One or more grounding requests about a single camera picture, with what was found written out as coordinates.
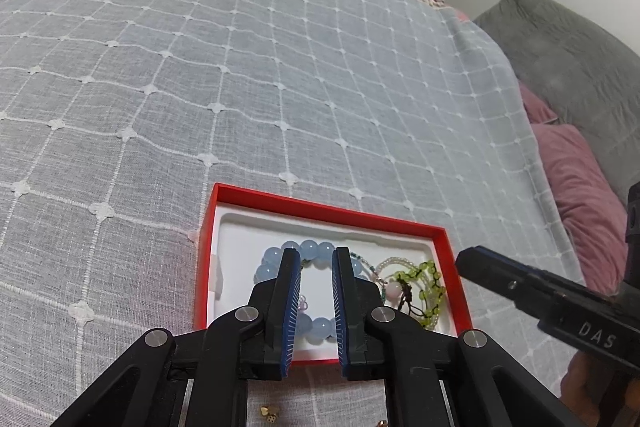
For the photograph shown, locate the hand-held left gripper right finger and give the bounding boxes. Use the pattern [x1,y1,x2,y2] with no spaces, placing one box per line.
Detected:
[332,246,571,427]

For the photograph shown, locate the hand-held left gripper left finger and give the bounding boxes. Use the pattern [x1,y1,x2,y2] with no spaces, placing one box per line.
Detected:
[50,247,304,427]

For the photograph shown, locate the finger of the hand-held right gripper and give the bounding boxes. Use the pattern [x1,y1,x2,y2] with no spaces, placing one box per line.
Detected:
[454,245,640,365]

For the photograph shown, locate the light blue bead bracelet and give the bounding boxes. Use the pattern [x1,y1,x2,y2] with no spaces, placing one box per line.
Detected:
[252,240,374,358]

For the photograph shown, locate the red jewelry box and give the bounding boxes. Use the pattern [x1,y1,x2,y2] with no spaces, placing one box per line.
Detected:
[194,182,474,367]

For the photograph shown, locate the large pink pillow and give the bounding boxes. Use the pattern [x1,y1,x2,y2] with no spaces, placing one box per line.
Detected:
[529,122,632,294]

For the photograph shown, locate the small pink pillow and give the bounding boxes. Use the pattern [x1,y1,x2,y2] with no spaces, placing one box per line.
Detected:
[517,81,561,126]

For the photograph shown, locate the grey pillow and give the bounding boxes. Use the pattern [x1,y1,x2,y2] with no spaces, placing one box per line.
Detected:
[472,0,640,188]

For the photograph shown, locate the grey-blue checked blanket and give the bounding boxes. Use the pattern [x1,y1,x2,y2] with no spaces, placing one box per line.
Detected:
[0,0,587,427]

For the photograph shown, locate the thin bracelet with pink bead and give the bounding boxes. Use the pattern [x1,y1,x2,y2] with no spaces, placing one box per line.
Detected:
[349,251,407,308]

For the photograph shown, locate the green bead bracelet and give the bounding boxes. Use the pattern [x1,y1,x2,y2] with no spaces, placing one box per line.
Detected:
[387,259,449,331]

